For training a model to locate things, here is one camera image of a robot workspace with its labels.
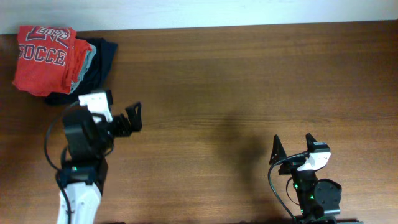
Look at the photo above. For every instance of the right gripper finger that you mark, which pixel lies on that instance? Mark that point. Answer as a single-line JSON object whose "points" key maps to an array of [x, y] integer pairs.
{"points": [[278, 152], [310, 142]]}

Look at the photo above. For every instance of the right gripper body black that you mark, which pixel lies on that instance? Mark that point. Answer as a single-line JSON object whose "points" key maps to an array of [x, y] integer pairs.
{"points": [[291, 165]]}

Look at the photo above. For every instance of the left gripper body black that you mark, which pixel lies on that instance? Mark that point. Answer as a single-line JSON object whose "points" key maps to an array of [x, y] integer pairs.
{"points": [[119, 127]]}

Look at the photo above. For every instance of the orange-red t-shirt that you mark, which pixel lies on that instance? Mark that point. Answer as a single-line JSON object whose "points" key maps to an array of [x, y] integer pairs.
{"points": [[44, 56]]}

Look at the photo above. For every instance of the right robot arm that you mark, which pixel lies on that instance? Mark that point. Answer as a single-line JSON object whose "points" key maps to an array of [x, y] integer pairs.
{"points": [[318, 199]]}

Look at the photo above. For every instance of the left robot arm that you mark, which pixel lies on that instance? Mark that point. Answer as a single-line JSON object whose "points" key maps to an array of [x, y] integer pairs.
{"points": [[90, 130]]}

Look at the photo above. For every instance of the folded dark navy garment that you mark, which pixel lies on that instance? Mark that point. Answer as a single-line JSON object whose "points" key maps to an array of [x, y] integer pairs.
{"points": [[96, 75]]}

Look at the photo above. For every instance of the folded grey shirt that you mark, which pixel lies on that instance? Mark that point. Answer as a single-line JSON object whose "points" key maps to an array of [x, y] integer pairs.
{"points": [[87, 67]]}

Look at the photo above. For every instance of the folded red-orange shirt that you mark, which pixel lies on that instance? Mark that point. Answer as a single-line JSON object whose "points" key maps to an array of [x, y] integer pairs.
{"points": [[76, 66]]}

